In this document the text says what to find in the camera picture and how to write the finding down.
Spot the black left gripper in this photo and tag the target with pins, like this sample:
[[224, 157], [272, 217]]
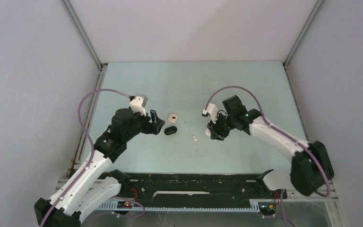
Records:
[[157, 123]]

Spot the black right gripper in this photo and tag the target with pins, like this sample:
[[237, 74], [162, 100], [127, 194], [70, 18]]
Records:
[[216, 132]]

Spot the black oval earbud case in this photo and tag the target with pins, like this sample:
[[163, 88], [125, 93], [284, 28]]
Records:
[[170, 130]]

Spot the pink square earbud case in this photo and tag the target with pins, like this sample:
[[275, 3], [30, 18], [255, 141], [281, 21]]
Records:
[[173, 118]]

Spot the white oval earbud case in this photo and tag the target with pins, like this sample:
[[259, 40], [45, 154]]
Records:
[[208, 132]]

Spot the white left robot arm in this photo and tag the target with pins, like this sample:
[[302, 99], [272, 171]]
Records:
[[76, 199]]

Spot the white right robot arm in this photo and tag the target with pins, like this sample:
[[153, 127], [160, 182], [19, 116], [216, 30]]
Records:
[[310, 165]]

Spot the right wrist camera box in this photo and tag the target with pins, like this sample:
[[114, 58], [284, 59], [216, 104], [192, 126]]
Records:
[[211, 110]]

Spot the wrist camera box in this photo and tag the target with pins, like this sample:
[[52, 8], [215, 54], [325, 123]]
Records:
[[211, 110], [137, 104]]

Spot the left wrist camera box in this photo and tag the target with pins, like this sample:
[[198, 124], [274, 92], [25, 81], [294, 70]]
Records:
[[137, 104]]

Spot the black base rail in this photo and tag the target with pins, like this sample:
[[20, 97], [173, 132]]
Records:
[[194, 191]]

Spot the aluminium frame post left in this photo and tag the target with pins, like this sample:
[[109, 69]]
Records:
[[90, 108]]

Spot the aluminium frame post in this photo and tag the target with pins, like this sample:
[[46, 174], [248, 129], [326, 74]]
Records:
[[90, 108], [304, 30]]

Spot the aluminium frame post right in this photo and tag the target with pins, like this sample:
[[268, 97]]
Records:
[[304, 30]]

